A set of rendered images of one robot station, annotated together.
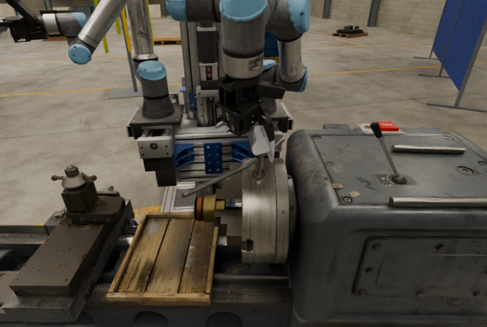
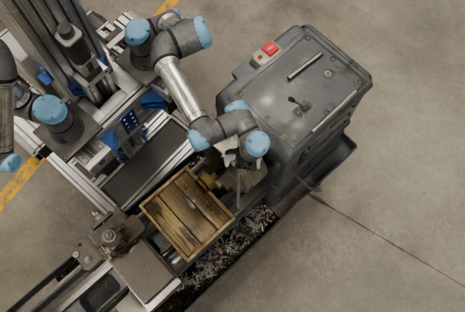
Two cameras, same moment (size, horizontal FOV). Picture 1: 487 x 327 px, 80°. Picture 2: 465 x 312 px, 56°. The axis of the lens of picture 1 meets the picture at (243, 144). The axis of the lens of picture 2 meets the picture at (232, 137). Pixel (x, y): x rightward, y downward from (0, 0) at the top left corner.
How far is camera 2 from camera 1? 1.34 m
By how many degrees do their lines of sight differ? 47
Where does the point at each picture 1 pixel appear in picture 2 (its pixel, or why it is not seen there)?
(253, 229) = (251, 181)
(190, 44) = (52, 52)
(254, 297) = (250, 197)
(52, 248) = (133, 273)
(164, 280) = (203, 230)
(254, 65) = not seen: hidden behind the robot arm
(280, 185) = not seen: hidden behind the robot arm
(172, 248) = (184, 210)
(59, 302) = (173, 285)
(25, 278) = (146, 295)
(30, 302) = (159, 298)
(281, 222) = (262, 168)
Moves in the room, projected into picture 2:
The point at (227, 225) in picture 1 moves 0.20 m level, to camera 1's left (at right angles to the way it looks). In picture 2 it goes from (230, 185) to (196, 217)
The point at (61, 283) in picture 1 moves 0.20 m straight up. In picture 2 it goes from (168, 278) to (161, 274)
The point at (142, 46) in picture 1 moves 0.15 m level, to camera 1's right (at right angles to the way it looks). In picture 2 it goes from (16, 94) to (49, 71)
